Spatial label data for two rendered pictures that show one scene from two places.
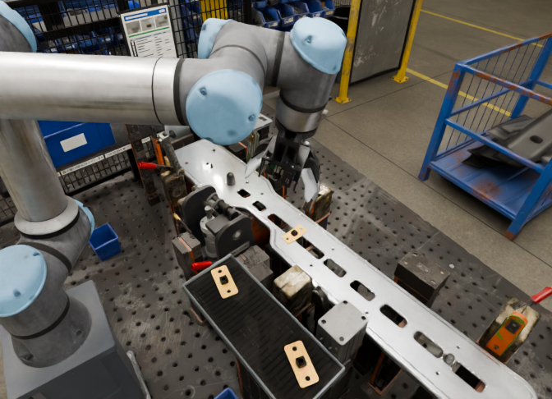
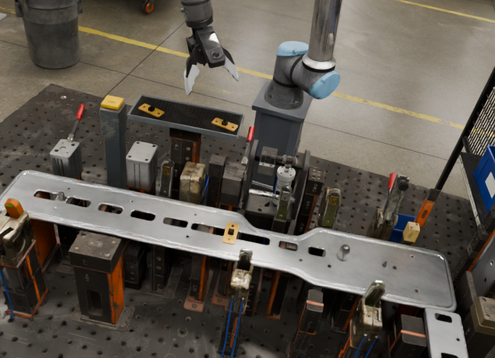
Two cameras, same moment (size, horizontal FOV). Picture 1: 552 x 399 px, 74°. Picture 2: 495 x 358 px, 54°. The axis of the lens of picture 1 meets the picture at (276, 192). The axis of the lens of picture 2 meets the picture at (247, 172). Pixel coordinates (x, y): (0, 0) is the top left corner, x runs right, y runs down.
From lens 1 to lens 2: 171 cm
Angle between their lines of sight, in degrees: 89
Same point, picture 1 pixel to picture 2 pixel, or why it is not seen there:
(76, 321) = (273, 91)
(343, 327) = (139, 147)
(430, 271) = (88, 243)
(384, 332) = (113, 194)
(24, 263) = (292, 48)
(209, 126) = not seen: outside the picture
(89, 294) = (294, 113)
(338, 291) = (160, 206)
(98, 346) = (258, 102)
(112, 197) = not seen: hidden behind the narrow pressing
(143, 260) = not seen: hidden behind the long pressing
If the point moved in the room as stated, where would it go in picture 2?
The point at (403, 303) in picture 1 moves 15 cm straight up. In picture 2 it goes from (104, 219) to (102, 182)
